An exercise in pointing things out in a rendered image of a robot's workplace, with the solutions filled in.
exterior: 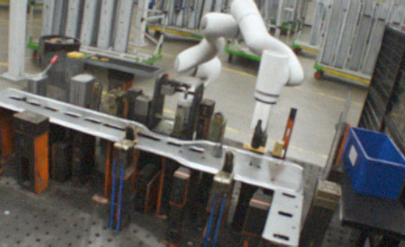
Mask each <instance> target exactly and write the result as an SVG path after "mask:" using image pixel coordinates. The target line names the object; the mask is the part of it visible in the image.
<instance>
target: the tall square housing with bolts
mask: <svg viewBox="0 0 405 247"><path fill-rule="evenodd" d="M95 80H96V77H93V76H89V75H86V74H83V73H82V74H80V75H77V76H75V77H71V85H70V104H71V105H74V106H78V107H84V108H86V109H90V105H91V97H92V92H93V87H94V84H95ZM70 116H71V117H75V118H80V116H76V115H73V114H70ZM71 131H72V129H70V131H69V136H70V140H73V139H72V138H71Z"/></svg>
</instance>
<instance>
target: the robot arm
mask: <svg viewBox="0 0 405 247"><path fill-rule="evenodd" d="M200 29H201V32H202V35H203V37H204V39H203V40H202V42H201V44H200V45H196V46H194V47H191V48H190V49H188V50H186V51H184V52H182V53H181V54H180V55H179V56H178V57H177V58H176V60H175V62H174V68H175V70H176V72H177V73H179V74H180V75H181V76H185V77H197V78H196V79H195V80H193V81H191V82H188V83H190V84H191V85H192V88H191V89H188V90H189V91H194V89H195V86H196V85H197V84H198V83H199V82H203V83H204V84H205V89H204V91H205V90H206V88H208V87H209V86H210V85H211V84H212V83H213V81H214V80H215V79H216V78H217V77H218V75H219V74H220V70H221V64H220V60H219V59H218V58H217V57H218V56H219V54H220V53H221V52H222V50H223V49H224V46H225V39H224V38H235V39H242V40H245V42H246V45H247V47H248V49H249V50H250V51H251V52H254V53H256V54H258V55H261V56H262V58H261V62H260V64H261V65H260V71H259V75H258V78H257V82H256V88H255V92H254V96H255V100H257V102H256V109H255V113H254V116H253V121H252V124H251V129H254V128H255V131H254V135H253V139H252V142H251V147H253V148H255V149H259V148H260V144H261V141H262V137H263V136H262V135H263V132H264V131H265V129H266V127H267V124H268V121H269V119H270V114H271V108H272V105H273V104H276V103H277V101H278V100H279V95H280V92H281V88H282V87H283V86H286V87H297V86H299V85H301V84H302V82H303V70H302V68H301V66H300V64H299V61H298V59H297V58H296V56H295V54H294V53H293V51H292V50H291V49H290V48H289V47H288V46H286V45H285V44H284V43H283V42H281V41H278V40H276V39H274V38H273V37H271V36H270V35H269V34H268V32H267V29H266V27H265V25H264V23H263V21H262V18H261V16H260V14H259V12H258V9H257V7H256V6H255V4H254V2H253V0H234V1H233V2H232V3H231V14H225V13H207V14H206V15H205V16H204V17H203V18H202V20H201V24H200Z"/></svg>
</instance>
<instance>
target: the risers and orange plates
mask: <svg viewBox="0 0 405 247"><path fill-rule="evenodd" d="M47 144H48V177H50V178H51V179H52V180H53V181H57V182H59V183H61V184H64V183H65V182H66V181H68V180H69V179H70V178H71V177H72V163H73V160H72V146H73V141H72V140H70V136H66V127H64V126H61V125H59V124H56V123H52V122H50V131H49V132H48V142H47ZM156 171H157V165H155V164H152V163H148V164H147V165H146V166H145V167H144V168H143V169H142V170H141V171H140V172H139V173H138V183H137V189H136V196H135V202H134V211H135V212H138V213H142V214H147V212H148V211H149V209H151V208H152V206H153V205H154V204H155V202H157V200H158V194H159V184H160V178H161V173H162V172H159V173H158V174H156ZM200 171H201V170H197V169H194V168H193V169H192V171H191V176H190V181H189V182H190V189H189V193H188V199H187V201H186V202H185V209H184V212H183V216H182V219H185V220H190V219H191V217H192V214H193V212H194V208H195V199H196V195H197V191H198V186H199V179H200V176H199V175H200Z"/></svg>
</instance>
